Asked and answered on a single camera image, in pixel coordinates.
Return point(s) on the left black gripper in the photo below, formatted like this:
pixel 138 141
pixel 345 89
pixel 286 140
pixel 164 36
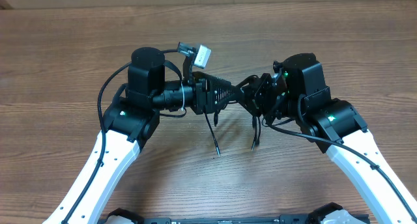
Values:
pixel 204 99

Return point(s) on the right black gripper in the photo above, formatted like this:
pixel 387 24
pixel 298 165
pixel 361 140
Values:
pixel 253 96

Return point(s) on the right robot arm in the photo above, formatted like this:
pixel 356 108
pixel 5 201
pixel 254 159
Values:
pixel 296 101

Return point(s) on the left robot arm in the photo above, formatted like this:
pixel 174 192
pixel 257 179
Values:
pixel 155 88

